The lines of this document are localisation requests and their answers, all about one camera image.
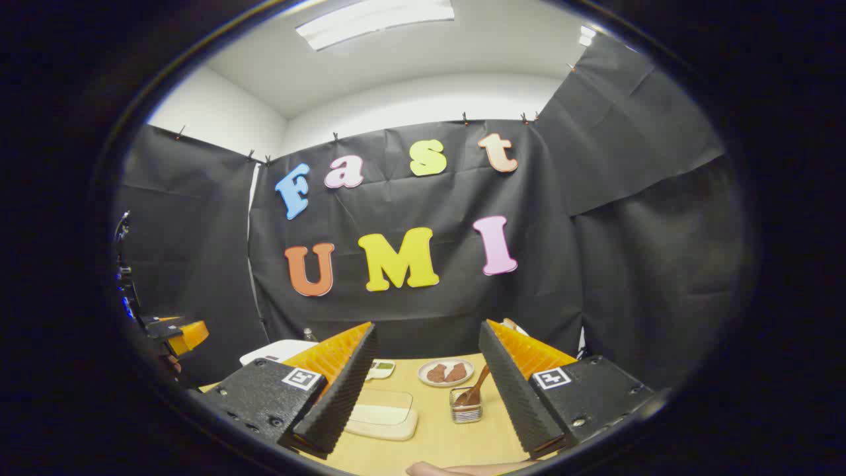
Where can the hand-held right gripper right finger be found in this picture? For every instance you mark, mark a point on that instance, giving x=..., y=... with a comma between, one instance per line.
x=515, y=390

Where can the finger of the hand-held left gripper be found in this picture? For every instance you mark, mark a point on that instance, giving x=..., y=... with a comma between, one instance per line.
x=188, y=336

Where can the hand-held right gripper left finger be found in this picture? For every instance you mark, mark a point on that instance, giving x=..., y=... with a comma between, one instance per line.
x=340, y=390

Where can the brown wooden spoon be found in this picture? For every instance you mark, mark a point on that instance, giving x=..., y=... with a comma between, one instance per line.
x=477, y=387

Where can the clear box of white rice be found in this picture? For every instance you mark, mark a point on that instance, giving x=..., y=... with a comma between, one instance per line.
x=380, y=415

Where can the white rice cooker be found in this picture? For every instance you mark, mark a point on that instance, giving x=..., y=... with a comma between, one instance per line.
x=277, y=350

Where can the white divided bean dish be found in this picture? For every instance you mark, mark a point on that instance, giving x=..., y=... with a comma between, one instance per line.
x=382, y=370

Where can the white round plate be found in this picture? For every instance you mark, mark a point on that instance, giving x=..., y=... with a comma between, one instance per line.
x=456, y=385

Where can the brown meat piece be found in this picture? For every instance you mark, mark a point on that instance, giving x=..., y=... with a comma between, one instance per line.
x=456, y=373
x=436, y=373

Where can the black backdrop cloth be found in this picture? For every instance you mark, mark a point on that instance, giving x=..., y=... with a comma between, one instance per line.
x=396, y=198

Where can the small ceiling light panel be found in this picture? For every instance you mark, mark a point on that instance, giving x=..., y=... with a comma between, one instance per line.
x=587, y=34

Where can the large ceiling light panel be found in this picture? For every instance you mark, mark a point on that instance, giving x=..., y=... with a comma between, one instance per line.
x=370, y=20

